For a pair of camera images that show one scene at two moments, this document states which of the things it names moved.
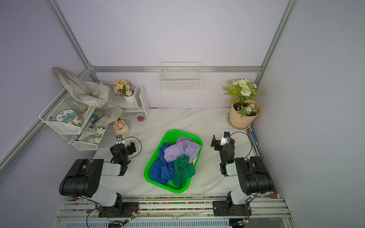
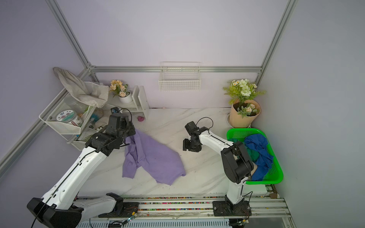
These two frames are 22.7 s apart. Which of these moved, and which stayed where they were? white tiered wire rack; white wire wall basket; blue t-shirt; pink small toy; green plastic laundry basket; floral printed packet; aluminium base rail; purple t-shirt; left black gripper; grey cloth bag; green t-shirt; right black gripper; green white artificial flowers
Moved: left black gripper; blue t-shirt; right black gripper; green plastic laundry basket; purple t-shirt; green t-shirt
Stayed: green white artificial flowers; grey cloth bag; white tiered wire rack; floral printed packet; white wire wall basket; aluminium base rail; pink small toy
